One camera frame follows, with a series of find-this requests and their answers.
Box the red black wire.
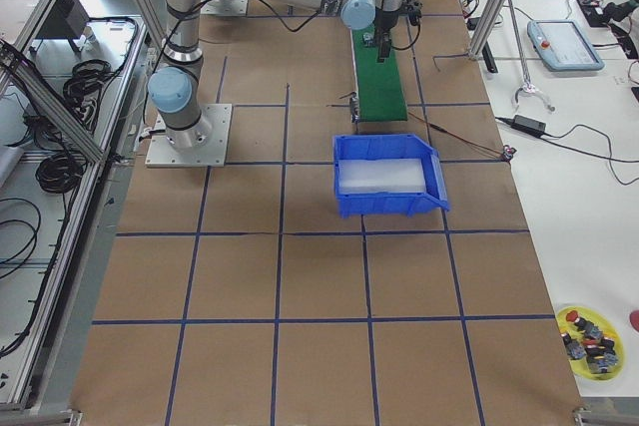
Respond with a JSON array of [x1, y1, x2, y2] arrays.
[[406, 110, 515, 162]]

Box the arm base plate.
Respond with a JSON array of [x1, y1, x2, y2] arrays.
[[146, 104, 233, 168], [201, 0, 249, 17]]

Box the right blue plastic bin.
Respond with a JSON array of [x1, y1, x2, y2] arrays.
[[333, 134, 450, 217]]

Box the green conveyor belt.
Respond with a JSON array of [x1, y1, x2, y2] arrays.
[[350, 27, 408, 123]]

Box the yellow plate of buttons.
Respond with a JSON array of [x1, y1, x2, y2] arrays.
[[555, 305, 625, 381]]

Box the white foam pad right bin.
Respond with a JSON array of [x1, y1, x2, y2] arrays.
[[337, 159, 426, 195]]

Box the black power adapter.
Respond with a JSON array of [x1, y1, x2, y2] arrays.
[[511, 115, 546, 138]]

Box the grabber stick tool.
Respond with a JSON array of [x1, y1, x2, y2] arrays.
[[506, 0, 556, 113]]

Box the blue teach pendant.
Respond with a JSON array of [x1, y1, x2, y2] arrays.
[[526, 20, 605, 72]]

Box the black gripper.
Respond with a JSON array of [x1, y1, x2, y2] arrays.
[[376, 8, 399, 63]]

